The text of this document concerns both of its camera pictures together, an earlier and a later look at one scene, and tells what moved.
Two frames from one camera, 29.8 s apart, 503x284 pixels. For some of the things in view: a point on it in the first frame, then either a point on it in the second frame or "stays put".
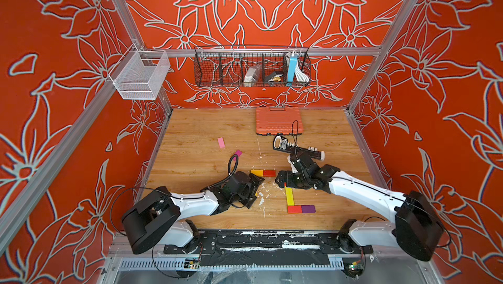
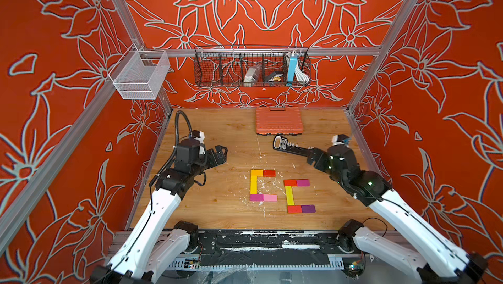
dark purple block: (308, 209) stays put
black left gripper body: (249, 191) -> (196, 167)
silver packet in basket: (251, 76) stays put
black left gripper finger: (258, 180) -> (220, 157)
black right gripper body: (294, 180) -> (324, 165)
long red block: (294, 209) stays put
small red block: (269, 173) stays put
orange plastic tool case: (279, 121) stays put
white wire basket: (139, 74) stays put
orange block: (258, 172) stays put
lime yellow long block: (290, 197) stays put
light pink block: (221, 142) -> (270, 197)
